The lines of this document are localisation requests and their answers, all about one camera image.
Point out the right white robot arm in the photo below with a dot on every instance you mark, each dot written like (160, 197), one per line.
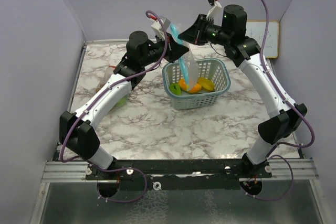
(284, 113)

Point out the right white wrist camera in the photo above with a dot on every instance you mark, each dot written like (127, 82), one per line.
(216, 7)

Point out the yellow toy fruit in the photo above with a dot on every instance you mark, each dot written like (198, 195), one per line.
(206, 84)

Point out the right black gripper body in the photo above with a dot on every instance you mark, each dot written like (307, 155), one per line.
(214, 33)

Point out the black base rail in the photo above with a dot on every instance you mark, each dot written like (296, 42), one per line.
(178, 174)

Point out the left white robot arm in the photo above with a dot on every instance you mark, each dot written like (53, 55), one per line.
(77, 130)

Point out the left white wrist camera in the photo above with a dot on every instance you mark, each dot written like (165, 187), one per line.
(158, 29)

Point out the green leafy toy vegetable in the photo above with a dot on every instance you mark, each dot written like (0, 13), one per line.
(175, 89)

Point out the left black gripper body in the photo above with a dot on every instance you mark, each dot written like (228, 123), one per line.
(156, 51)

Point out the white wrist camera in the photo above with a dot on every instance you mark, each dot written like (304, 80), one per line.
(216, 7)
(158, 29)

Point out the teal plastic basket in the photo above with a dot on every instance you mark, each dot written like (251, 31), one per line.
(212, 81)

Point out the large orange mango toy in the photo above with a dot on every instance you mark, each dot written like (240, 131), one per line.
(190, 87)

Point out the blue zip clear bag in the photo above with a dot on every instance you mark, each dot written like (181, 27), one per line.
(188, 66)

